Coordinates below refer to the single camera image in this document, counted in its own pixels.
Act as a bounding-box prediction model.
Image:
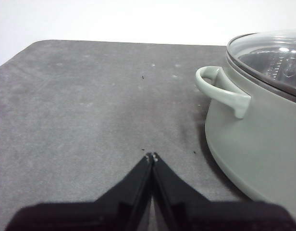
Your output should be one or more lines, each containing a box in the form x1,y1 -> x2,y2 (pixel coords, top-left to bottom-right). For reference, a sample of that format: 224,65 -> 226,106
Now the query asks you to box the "glass lid with green knob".
226,29 -> 296,100

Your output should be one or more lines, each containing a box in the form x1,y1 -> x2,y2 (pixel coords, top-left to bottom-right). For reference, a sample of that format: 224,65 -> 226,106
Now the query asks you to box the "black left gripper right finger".
151,152 -> 296,231

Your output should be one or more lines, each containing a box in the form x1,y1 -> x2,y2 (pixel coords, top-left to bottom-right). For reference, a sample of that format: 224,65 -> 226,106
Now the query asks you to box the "pale green electric steamer pot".
195,36 -> 296,215

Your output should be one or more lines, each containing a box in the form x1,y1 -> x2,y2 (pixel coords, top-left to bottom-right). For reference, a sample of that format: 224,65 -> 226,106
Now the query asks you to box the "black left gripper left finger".
5,152 -> 153,231

